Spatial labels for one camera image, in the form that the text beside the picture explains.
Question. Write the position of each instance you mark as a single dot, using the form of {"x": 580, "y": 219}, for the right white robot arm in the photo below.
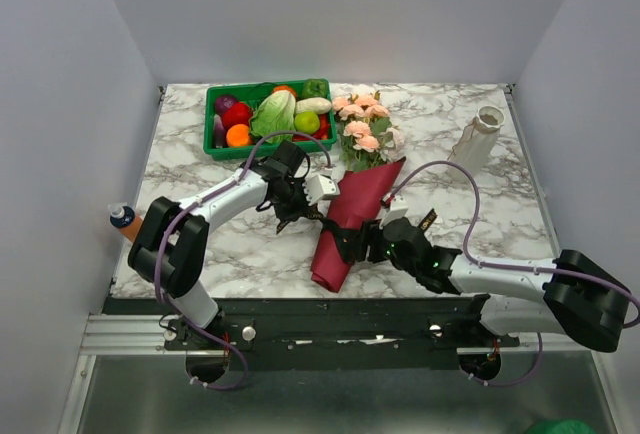
{"x": 569, "y": 295}

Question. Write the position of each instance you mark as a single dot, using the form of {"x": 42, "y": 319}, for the purple onion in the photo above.
{"x": 223, "y": 103}

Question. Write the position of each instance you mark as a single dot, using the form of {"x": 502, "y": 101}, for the purple eggplant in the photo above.
{"x": 219, "y": 132}

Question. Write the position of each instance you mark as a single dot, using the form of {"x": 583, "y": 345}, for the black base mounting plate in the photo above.
{"x": 342, "y": 334}

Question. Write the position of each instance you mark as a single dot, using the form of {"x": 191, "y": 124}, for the aluminium frame rail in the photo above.
{"x": 126, "y": 381}

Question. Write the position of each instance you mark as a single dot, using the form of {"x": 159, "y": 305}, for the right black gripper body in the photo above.
{"x": 381, "y": 250}

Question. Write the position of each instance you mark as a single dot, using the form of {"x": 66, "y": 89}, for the white radish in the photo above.
{"x": 316, "y": 105}

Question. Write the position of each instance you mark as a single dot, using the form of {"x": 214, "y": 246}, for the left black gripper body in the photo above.
{"x": 292, "y": 202}

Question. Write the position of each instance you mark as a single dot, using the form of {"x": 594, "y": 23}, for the green cabbage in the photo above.
{"x": 274, "y": 115}

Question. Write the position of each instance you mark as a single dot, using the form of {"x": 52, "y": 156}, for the small orange at basket back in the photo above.
{"x": 285, "y": 88}

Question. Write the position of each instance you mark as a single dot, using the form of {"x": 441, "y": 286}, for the green apple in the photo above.
{"x": 307, "y": 122}

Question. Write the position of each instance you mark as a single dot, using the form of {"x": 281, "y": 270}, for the green bell pepper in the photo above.
{"x": 314, "y": 88}

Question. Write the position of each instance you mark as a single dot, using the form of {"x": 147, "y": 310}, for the red bell pepper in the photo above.
{"x": 238, "y": 114}

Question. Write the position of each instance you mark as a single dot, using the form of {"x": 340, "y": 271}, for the green object at bottom edge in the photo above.
{"x": 566, "y": 426}

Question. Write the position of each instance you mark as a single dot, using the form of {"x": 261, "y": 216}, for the red paper bouquet wrap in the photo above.
{"x": 359, "y": 201}

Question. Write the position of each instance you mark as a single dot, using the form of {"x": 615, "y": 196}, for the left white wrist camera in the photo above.
{"x": 320, "y": 186}

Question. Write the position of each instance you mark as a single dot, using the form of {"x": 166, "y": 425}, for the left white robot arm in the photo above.
{"x": 169, "y": 248}

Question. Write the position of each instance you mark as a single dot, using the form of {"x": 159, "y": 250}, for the red chili pepper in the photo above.
{"x": 322, "y": 133}

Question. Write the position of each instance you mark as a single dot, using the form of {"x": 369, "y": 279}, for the pink artificial flowers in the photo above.
{"x": 368, "y": 137}

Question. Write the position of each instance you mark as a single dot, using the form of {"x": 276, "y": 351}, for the black ribbon with gold text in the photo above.
{"x": 337, "y": 232}

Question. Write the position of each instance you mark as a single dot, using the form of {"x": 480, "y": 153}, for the white ribbed ceramic vase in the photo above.
{"x": 479, "y": 136}

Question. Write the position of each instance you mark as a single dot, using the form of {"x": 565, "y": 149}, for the orange fruit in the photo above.
{"x": 238, "y": 136}

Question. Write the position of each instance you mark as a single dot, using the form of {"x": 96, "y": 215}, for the orange bottle with blue cap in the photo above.
{"x": 125, "y": 220}

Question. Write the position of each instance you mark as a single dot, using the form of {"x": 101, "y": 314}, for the green plastic basket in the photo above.
{"x": 252, "y": 95}

